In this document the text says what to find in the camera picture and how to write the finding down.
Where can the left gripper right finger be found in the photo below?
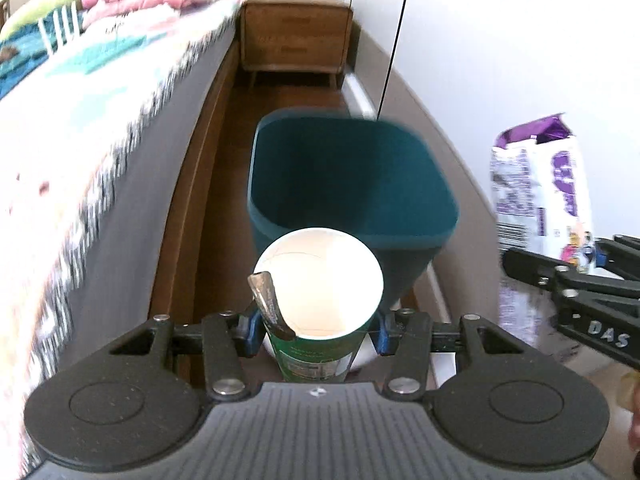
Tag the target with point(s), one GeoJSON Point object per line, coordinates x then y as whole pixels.
{"type": "Point", "coordinates": [410, 337]}

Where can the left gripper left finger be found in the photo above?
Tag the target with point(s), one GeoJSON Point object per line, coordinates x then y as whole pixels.
{"type": "Point", "coordinates": [221, 340]}

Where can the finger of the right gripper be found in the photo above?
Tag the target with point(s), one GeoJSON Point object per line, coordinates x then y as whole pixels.
{"type": "Point", "coordinates": [620, 256]}
{"type": "Point", "coordinates": [556, 275]}

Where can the white purple wipes pack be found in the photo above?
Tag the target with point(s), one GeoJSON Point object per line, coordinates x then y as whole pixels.
{"type": "Point", "coordinates": [540, 193]}

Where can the green cylindrical can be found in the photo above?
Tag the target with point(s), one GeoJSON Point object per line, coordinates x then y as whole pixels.
{"type": "Point", "coordinates": [328, 287]}

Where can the dark teal trash bin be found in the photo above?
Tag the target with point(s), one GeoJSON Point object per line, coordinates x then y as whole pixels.
{"type": "Point", "coordinates": [372, 179]}

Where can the person right hand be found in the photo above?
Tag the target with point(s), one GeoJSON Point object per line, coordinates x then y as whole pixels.
{"type": "Point", "coordinates": [628, 398]}

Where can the round grey cushioned stool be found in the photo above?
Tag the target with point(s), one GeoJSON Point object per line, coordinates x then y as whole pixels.
{"type": "Point", "coordinates": [365, 355]}

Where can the bed with floral blanket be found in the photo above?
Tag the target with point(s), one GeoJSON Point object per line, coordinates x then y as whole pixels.
{"type": "Point", "coordinates": [104, 179]}

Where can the white wardrobe sliding door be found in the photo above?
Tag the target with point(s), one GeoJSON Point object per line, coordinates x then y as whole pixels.
{"type": "Point", "coordinates": [460, 72]}

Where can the wooden bedside nightstand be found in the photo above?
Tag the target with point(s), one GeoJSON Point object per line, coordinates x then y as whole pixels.
{"type": "Point", "coordinates": [295, 37]}

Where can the teal grid rack tray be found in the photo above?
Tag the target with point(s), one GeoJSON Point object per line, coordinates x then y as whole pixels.
{"type": "Point", "coordinates": [117, 43]}

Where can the teal quilt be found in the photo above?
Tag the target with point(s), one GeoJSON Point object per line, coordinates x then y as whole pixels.
{"type": "Point", "coordinates": [31, 53]}

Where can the green pillow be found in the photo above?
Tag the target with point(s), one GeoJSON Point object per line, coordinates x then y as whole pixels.
{"type": "Point", "coordinates": [30, 12]}

